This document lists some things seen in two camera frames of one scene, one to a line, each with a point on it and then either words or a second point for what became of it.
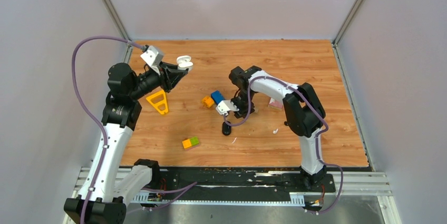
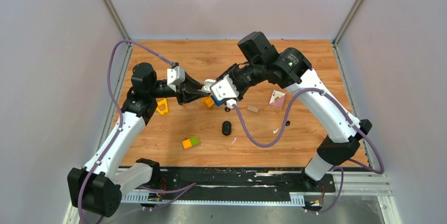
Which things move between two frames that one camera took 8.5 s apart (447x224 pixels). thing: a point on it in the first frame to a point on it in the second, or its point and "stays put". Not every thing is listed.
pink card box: x=275 y=104 stays put
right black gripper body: x=242 y=102 to x=242 y=77
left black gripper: x=171 y=76 to x=185 y=91
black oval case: x=226 y=129 stays put
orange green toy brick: x=190 y=142 stays put
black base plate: x=234 y=180 stays put
